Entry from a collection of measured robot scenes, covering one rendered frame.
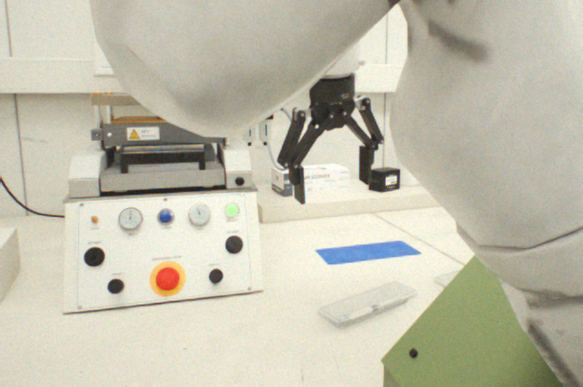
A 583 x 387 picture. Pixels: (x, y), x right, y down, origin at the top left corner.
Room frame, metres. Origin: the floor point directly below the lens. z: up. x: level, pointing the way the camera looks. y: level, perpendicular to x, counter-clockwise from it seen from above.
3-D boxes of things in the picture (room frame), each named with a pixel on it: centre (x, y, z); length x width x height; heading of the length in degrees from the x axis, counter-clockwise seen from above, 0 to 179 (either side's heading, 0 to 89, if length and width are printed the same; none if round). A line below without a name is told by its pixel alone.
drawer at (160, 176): (0.96, 0.30, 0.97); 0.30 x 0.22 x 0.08; 15
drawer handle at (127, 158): (0.83, 0.26, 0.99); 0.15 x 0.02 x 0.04; 105
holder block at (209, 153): (1.01, 0.31, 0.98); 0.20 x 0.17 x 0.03; 105
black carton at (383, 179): (1.46, -0.26, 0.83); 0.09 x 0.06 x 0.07; 127
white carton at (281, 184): (1.45, -0.02, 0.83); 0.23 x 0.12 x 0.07; 112
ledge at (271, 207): (1.50, -0.23, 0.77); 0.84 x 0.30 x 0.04; 109
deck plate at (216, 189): (1.04, 0.32, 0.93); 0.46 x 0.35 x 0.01; 15
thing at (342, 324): (0.71, -0.11, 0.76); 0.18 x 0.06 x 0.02; 126
